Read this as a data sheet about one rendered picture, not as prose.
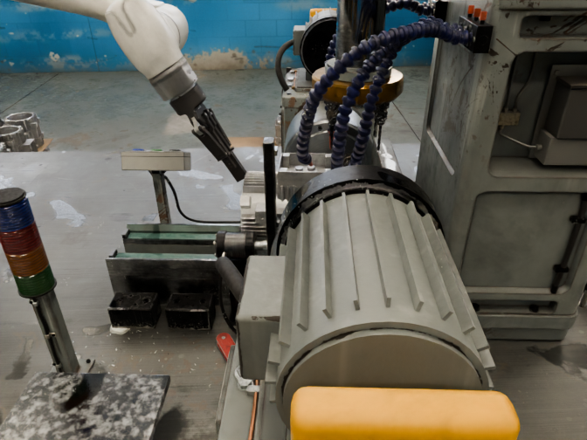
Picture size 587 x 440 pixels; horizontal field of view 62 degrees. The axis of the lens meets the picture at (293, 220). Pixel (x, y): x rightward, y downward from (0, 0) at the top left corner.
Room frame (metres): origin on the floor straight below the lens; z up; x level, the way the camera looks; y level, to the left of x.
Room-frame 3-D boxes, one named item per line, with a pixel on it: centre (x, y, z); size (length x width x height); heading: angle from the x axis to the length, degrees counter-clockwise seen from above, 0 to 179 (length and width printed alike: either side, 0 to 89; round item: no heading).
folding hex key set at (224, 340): (0.75, 0.14, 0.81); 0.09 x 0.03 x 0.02; 29
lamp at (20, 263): (0.69, 0.46, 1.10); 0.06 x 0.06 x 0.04
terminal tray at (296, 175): (0.97, -0.03, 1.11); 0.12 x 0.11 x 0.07; 86
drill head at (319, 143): (1.32, -0.10, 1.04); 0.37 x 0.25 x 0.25; 178
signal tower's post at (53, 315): (0.69, 0.46, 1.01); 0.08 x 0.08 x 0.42; 88
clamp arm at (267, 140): (0.84, 0.05, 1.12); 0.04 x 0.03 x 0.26; 88
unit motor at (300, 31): (1.60, -0.08, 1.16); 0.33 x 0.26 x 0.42; 178
